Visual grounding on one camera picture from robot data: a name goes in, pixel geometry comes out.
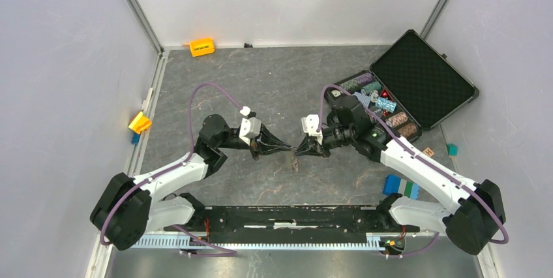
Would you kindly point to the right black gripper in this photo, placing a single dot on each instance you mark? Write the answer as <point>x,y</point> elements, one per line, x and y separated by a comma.
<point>316,149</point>

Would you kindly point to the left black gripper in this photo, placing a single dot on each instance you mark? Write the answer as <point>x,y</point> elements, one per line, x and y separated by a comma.
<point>257,144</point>

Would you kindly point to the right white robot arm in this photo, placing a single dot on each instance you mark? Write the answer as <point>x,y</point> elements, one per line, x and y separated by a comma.
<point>469,213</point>

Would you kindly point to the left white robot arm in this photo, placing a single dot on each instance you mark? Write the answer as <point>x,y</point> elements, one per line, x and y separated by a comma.
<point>129,207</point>

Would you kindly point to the blue green toy bricks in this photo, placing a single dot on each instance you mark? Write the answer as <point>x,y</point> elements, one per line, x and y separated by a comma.
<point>395,184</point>

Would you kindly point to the orange block at back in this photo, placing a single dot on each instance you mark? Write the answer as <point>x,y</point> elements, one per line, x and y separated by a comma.
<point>201,47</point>

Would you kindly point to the orange block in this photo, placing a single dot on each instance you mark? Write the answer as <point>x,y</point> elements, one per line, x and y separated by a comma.
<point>201,47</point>
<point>139,123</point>

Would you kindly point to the wooden letter cube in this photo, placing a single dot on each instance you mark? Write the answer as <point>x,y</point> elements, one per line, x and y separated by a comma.
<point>428,152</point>

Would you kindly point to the black poker chip case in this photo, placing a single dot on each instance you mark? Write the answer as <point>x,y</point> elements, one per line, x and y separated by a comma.
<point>411,88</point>

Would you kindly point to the orange block at left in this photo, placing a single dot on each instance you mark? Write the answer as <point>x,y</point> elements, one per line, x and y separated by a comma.
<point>139,123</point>

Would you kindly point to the small blue block left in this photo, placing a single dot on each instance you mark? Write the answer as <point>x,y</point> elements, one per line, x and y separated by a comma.
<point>135,139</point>

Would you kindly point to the teal cube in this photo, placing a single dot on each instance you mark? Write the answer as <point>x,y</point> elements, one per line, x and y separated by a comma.
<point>452,150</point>

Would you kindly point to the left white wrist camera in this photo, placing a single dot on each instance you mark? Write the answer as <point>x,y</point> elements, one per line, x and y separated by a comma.
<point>250,124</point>

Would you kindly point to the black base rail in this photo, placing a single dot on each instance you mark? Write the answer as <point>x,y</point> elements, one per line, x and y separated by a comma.
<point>292,224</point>

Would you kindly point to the white toothed cable rail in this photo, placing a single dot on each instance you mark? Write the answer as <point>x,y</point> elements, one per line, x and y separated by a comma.
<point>184,242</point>

